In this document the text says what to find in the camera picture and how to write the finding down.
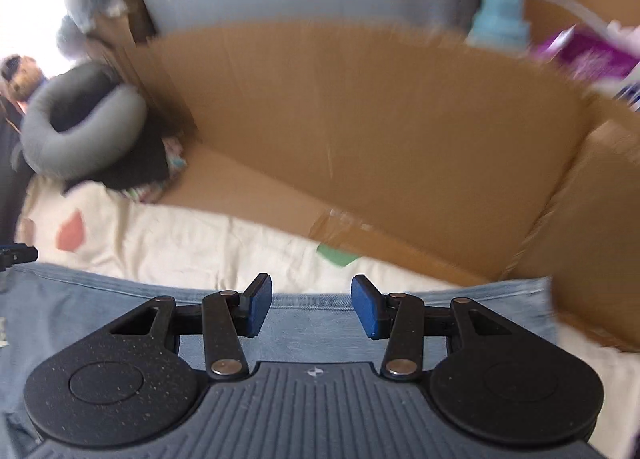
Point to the brown teddy bear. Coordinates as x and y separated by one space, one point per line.
22 79

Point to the pastel patterned sheet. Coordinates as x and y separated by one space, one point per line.
172 159

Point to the black cloth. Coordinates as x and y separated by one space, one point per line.
130 169

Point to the grey neck pillow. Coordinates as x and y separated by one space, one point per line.
45 139

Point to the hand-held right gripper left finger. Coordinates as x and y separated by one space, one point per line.
260 304

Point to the purple and white packet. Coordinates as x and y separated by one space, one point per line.
590 59

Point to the detergent bottle with blue cap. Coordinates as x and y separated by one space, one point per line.
497 19

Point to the cream bear printed blanket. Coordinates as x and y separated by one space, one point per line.
200 244

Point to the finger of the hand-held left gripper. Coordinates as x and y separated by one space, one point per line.
20 255

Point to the low brown cardboard sheet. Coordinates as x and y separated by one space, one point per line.
375 114

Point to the dark grey pillow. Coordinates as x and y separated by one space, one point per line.
10 179

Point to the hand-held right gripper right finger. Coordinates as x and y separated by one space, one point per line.
365 306

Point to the blue denim pants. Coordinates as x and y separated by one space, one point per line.
310 329

